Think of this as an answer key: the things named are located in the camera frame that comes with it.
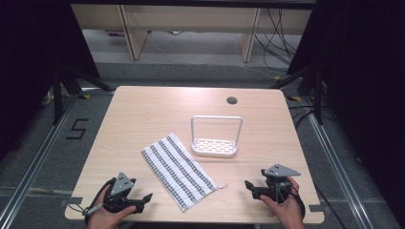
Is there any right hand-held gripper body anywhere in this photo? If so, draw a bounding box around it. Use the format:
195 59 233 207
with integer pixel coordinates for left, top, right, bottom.
257 163 302 205

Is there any light wooden desk frame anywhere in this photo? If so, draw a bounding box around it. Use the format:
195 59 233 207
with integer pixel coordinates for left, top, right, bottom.
70 3 313 63

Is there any striped white grey towel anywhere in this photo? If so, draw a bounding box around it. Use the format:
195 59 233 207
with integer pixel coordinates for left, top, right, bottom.
140 132 229 214

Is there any bundle of black cables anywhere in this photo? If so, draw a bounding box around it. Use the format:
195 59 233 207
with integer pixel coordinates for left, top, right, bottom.
253 8 303 68

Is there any aluminium floor rail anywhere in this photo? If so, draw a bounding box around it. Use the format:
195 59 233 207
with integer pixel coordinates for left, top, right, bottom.
0 94 79 229
302 94 374 229

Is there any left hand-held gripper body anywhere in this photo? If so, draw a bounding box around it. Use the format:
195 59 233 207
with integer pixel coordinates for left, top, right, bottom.
102 172 145 215

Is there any person's left hand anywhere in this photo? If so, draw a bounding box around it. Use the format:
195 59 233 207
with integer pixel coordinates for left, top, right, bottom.
87 185 138 229

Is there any person's right hand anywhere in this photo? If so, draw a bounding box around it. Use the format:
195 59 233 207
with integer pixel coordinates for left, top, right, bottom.
259 177 308 229

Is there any dark curtain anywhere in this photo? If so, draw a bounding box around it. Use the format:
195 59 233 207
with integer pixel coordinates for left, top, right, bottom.
0 0 100 160
288 0 405 220

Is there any black cable with grey plug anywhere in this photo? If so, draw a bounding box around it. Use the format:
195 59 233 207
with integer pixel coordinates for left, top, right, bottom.
68 177 117 225

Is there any black metal stand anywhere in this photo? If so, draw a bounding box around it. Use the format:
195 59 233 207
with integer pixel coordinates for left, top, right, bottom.
51 63 115 126
270 65 326 126

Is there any black wrist strap cable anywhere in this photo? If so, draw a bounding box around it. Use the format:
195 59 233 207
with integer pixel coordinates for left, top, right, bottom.
288 182 308 221

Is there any white rack with handle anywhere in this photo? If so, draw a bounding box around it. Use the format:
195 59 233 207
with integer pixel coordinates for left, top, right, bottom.
189 114 244 159

